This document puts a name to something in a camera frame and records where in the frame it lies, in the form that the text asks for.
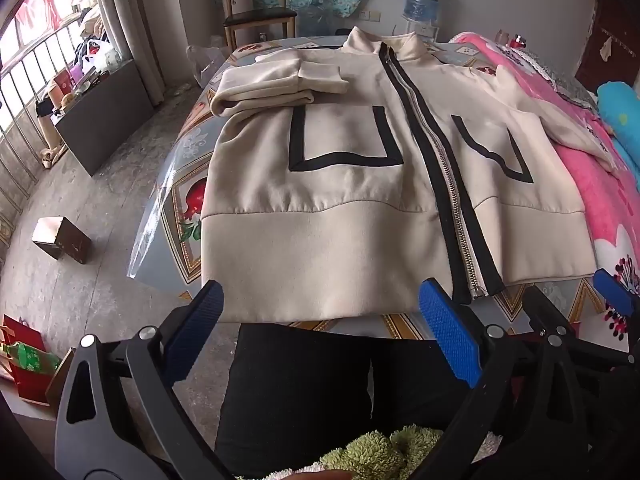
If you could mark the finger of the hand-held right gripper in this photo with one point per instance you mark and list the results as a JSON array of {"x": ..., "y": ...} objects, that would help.
[
  {"x": 612, "y": 290},
  {"x": 542, "y": 310}
]

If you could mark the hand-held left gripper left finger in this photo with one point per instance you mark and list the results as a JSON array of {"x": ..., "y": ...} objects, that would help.
[{"x": 197, "y": 325}]

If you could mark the green bottle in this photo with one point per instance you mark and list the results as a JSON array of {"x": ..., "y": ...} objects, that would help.
[{"x": 35, "y": 357}]

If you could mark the white wall socket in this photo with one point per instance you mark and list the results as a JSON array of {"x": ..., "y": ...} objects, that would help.
[{"x": 370, "y": 15}]

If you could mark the dark brown wooden door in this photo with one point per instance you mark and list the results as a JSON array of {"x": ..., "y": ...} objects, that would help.
[{"x": 610, "y": 35}]

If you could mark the grey curtain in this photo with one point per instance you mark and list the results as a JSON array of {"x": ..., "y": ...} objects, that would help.
[{"x": 130, "y": 25}]

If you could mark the red paper bag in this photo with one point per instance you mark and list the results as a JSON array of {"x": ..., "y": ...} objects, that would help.
[{"x": 25, "y": 385}]

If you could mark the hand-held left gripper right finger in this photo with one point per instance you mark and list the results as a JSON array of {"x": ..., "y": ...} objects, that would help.
[{"x": 447, "y": 335}]

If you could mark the white water dispenser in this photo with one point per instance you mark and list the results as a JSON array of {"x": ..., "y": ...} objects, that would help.
[{"x": 425, "y": 31}]

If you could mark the white plastic bag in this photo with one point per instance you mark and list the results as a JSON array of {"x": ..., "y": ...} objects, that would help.
[{"x": 97, "y": 55}]

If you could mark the person's black pants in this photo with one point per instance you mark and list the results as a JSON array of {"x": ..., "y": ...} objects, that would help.
[{"x": 300, "y": 385}]

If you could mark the red box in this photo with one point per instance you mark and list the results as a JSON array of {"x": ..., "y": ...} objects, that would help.
[{"x": 64, "y": 82}]

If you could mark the dark grey cabinet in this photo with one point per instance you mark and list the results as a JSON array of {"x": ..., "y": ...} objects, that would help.
[{"x": 105, "y": 115}]

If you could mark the white lace cloth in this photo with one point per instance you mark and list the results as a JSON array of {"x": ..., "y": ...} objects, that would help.
[{"x": 525, "y": 62}]

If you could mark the wooden chair with black seat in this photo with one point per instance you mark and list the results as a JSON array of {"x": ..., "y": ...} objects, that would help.
[{"x": 257, "y": 17}]

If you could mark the clear empty water jug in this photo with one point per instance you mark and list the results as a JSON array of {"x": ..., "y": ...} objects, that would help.
[{"x": 322, "y": 22}]

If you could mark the clear plastic bag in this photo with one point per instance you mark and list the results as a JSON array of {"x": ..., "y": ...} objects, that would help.
[{"x": 207, "y": 62}]

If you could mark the brown cardboard box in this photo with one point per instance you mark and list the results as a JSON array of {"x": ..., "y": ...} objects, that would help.
[{"x": 62, "y": 240}]

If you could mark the blue pillow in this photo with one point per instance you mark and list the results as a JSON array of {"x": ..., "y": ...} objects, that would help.
[{"x": 617, "y": 110}]

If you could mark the pink floral blanket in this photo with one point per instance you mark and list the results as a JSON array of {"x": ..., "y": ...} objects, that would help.
[{"x": 590, "y": 185}]

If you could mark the beige zip jacket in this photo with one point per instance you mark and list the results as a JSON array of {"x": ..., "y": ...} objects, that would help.
[{"x": 325, "y": 240}]

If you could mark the fruit print tablecloth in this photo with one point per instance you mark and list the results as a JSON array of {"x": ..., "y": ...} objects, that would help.
[{"x": 200, "y": 125}]

